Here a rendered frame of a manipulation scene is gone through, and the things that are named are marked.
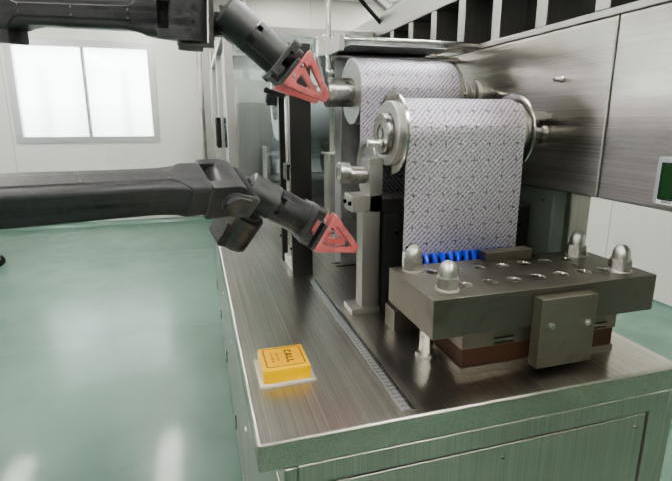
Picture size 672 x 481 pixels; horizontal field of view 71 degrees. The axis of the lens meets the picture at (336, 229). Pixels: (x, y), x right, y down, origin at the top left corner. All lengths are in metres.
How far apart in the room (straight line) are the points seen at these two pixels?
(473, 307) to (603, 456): 0.33
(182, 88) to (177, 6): 5.53
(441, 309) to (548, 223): 0.42
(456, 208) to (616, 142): 0.28
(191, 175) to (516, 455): 0.61
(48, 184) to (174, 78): 5.74
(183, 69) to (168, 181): 5.70
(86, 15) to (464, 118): 0.64
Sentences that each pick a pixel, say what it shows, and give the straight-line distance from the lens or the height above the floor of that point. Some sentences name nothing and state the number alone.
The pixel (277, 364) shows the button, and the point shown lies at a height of 0.92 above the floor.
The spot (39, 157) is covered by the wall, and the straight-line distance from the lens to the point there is 6.56.
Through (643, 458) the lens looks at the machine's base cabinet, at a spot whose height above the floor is 0.74.
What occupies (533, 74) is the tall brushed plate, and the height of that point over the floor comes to 1.36.
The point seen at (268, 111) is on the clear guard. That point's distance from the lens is 1.80.
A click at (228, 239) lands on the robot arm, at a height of 1.09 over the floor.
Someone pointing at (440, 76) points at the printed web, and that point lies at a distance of 1.13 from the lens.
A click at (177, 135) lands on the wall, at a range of 6.31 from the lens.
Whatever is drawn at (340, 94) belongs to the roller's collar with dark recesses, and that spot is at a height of 1.33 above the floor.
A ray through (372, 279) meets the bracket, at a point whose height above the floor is 0.97.
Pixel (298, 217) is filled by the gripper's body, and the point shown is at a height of 1.12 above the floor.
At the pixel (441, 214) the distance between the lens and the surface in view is 0.87.
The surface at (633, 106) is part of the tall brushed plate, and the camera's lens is 0.90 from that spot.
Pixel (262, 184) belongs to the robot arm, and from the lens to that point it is 0.74.
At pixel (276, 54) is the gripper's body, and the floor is 1.37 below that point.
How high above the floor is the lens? 1.27
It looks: 13 degrees down
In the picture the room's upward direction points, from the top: straight up
